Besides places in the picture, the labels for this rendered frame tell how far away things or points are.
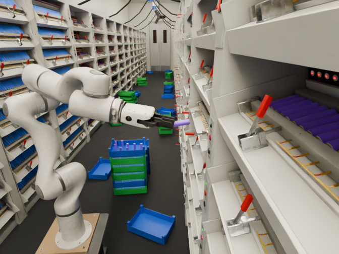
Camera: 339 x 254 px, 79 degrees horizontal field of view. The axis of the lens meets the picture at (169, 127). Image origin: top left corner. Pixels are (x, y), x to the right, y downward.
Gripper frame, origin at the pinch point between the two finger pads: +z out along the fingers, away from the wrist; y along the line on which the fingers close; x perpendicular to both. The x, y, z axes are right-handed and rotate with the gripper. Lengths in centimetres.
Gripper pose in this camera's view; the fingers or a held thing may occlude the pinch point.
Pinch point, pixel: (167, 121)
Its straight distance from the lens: 69.6
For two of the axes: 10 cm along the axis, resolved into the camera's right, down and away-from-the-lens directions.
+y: 0.1, -3.7, 9.3
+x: -2.2, 9.1, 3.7
